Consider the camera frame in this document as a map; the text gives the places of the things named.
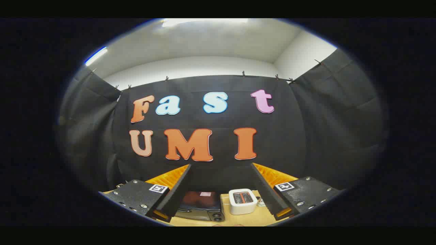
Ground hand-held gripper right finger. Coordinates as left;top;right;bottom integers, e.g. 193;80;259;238
251;163;344;221

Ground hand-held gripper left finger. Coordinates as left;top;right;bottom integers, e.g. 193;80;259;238
99;164;192;223

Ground black toaster oven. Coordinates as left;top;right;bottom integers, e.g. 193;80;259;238
175;191;226;222

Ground white toaster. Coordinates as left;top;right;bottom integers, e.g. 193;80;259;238
229;189;258;215

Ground ceiling light panel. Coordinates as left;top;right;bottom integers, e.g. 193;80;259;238
162;19;249;28

